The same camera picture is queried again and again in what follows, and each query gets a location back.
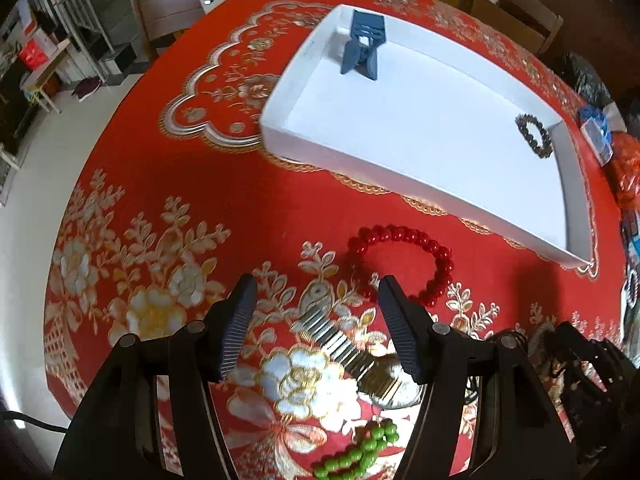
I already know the chair with brown seat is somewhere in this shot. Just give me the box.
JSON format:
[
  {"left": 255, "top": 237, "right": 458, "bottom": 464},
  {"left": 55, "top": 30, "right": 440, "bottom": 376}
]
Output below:
[{"left": 125, "top": 0, "right": 206, "bottom": 46}]

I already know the metal railing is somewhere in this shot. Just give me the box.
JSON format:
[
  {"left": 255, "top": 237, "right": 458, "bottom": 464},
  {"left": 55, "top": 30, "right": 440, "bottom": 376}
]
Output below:
[{"left": 30, "top": 0, "right": 118, "bottom": 81}]

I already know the green bead bracelet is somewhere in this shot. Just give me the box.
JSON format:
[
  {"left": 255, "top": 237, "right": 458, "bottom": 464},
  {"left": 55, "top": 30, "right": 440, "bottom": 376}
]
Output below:
[{"left": 312, "top": 421, "right": 399, "bottom": 480}]

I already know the orange plastic bag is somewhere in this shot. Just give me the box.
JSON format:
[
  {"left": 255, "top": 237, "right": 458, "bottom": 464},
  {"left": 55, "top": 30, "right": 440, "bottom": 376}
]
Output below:
[{"left": 612, "top": 132, "right": 640, "bottom": 211}]

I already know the wooden chair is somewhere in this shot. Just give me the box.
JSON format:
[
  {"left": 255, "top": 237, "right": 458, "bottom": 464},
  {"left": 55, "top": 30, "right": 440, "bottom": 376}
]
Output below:
[{"left": 470, "top": 0, "right": 563, "bottom": 56}]

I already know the white rectangular tray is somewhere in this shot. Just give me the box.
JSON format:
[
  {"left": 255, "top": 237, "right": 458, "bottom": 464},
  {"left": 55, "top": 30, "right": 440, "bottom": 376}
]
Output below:
[{"left": 260, "top": 4, "right": 596, "bottom": 268}]

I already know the gold metal band wristwatch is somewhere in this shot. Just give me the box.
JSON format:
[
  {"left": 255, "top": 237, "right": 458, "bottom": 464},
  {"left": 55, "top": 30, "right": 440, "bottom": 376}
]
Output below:
[{"left": 294, "top": 304, "right": 423, "bottom": 409}]

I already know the round brown wooden panel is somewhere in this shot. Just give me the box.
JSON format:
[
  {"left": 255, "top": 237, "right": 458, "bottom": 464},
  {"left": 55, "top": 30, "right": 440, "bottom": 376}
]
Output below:
[{"left": 520, "top": 0, "right": 618, "bottom": 61}]

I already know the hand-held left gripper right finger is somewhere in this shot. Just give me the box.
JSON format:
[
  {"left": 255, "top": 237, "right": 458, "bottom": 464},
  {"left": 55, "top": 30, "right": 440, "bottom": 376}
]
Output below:
[{"left": 376, "top": 275, "right": 581, "bottom": 480}]

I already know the dark slipper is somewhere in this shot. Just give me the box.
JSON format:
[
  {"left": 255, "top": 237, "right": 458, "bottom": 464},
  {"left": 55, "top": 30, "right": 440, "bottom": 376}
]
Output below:
[{"left": 72, "top": 77, "right": 101, "bottom": 103}]

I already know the blue plastic packet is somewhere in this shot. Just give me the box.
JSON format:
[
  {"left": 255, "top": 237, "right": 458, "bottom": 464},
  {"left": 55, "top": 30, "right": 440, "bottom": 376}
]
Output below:
[{"left": 580, "top": 105, "right": 615, "bottom": 166}]

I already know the black plastic bag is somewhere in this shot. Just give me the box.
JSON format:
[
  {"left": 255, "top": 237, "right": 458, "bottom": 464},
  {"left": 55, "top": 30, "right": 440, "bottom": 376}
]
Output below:
[{"left": 565, "top": 52, "right": 613, "bottom": 106}]

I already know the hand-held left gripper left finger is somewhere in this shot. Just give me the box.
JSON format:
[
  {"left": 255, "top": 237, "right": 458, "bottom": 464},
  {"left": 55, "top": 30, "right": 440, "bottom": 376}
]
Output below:
[{"left": 52, "top": 274, "right": 258, "bottom": 480}]

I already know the black cable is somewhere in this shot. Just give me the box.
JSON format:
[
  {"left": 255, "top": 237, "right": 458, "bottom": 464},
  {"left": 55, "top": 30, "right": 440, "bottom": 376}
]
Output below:
[{"left": 0, "top": 410, "right": 68, "bottom": 433}]

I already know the blue hair claw clip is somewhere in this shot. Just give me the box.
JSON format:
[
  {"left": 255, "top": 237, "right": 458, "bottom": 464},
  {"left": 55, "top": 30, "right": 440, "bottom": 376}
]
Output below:
[{"left": 340, "top": 9, "right": 388, "bottom": 81}]

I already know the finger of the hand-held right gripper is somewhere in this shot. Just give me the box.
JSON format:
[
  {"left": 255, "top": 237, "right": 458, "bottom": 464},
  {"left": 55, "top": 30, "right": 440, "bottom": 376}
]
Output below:
[{"left": 552, "top": 321, "right": 626, "bottom": 376}]

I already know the brown bead bracelet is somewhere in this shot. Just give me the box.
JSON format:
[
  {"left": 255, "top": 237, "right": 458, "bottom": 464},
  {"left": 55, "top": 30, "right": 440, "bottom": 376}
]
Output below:
[{"left": 515, "top": 115, "right": 551, "bottom": 160}]

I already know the red bead bracelet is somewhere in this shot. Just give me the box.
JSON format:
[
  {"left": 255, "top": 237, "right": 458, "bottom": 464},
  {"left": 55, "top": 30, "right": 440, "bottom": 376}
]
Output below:
[{"left": 346, "top": 225, "right": 454, "bottom": 308}]

